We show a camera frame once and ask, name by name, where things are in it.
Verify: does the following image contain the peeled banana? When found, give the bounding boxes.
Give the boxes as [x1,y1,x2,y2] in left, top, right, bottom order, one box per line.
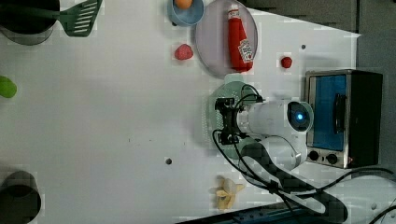
[216,178,245,210]

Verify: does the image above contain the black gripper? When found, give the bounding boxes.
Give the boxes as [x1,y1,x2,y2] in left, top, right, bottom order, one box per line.
[215,98,247,145]

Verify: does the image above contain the blue bowl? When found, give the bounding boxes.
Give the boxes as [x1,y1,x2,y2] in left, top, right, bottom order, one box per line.
[166,0,205,27]

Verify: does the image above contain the green cylinder object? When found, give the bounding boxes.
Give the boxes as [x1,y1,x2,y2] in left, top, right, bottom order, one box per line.
[0,76,18,98]

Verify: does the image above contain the green slotted spatula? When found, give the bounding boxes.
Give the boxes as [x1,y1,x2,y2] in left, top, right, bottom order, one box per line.
[38,0,103,37]

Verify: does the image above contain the black cylinder cup upper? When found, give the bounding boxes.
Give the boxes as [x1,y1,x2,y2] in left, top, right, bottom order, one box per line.
[1,0,60,46]

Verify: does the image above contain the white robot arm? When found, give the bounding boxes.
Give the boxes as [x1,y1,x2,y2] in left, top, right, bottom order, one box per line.
[211,94,395,224]

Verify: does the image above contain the red ketchup bottle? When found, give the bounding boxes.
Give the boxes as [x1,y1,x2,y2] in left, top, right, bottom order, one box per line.
[227,4,253,73]

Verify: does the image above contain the black cylinder cup lower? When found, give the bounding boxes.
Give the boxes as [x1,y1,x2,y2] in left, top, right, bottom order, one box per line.
[0,171,42,224]

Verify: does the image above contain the black cylinder cup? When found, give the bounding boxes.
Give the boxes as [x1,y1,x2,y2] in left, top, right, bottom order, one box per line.
[1,0,60,46]
[0,171,42,224]

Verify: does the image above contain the mint green strainer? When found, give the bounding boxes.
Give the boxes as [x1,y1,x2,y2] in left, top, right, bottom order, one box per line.
[206,74,263,160]

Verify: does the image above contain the toy strawberry near plate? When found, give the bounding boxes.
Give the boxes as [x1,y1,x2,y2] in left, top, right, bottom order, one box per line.
[174,44,193,61]

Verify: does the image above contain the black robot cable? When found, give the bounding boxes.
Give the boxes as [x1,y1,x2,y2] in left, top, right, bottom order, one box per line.
[212,83,396,224]

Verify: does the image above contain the grey oval plate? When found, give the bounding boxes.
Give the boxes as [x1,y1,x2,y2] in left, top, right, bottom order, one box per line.
[195,0,258,78]

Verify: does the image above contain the toy strawberry near oven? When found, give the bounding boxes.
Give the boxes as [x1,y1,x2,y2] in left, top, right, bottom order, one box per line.
[280,57,292,69]

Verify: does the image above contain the orange egg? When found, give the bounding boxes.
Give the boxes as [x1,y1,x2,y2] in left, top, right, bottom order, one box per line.
[174,0,193,9]

